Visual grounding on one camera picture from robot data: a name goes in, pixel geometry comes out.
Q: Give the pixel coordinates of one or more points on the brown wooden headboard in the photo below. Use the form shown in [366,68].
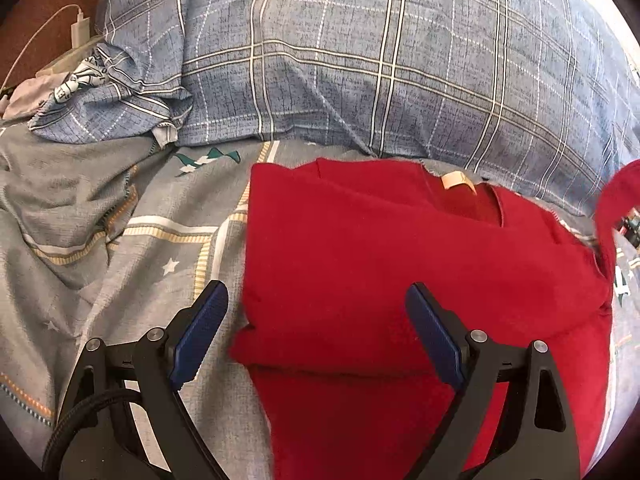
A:
[40,5]

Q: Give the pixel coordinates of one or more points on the red garment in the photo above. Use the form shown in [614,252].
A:
[350,260]

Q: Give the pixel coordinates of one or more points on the white charger plug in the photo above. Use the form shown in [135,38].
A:
[81,25]

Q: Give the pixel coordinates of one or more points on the blue plaid pillow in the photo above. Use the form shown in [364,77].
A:
[350,60]

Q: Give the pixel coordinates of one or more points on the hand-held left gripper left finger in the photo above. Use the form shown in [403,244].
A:
[200,330]

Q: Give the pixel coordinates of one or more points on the grey patterned bed sheet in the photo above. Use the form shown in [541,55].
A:
[100,210]

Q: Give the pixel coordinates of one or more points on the white power strip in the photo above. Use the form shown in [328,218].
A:
[65,57]

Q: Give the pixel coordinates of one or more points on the white pink crumpled cloth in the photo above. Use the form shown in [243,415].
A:
[25,97]

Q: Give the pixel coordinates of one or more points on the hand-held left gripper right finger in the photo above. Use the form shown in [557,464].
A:
[432,332]

